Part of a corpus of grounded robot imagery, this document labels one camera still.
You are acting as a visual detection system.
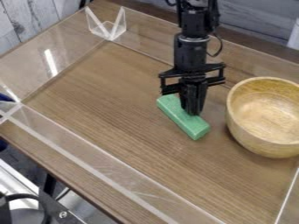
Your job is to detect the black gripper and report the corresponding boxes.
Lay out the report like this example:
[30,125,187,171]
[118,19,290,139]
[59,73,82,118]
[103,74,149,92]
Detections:
[159,33,226,116]

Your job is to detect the green rectangular block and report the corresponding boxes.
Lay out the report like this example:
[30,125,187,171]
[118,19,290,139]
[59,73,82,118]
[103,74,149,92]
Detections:
[157,94,211,140]

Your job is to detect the brown wooden bowl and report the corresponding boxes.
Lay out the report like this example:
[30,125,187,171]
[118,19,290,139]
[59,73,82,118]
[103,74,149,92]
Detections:
[226,77,299,158]

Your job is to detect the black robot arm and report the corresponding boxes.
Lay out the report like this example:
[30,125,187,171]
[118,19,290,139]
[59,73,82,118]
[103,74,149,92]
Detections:
[159,0,226,116]

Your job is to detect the clear acrylic tray walls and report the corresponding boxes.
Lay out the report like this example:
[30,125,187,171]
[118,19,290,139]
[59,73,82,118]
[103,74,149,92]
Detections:
[0,1,299,224]

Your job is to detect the blue object at edge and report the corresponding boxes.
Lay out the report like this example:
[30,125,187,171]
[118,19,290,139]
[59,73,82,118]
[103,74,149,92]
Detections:
[0,93,15,102]

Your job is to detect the black table leg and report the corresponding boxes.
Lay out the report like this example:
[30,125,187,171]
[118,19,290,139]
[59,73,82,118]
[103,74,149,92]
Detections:
[43,174,58,197]

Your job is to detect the grey metal bracket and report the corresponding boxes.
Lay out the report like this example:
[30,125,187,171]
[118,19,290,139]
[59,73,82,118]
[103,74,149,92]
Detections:
[46,203,87,224]

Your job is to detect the black cable loop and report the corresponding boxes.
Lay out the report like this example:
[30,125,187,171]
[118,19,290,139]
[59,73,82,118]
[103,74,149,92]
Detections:
[0,193,55,224]

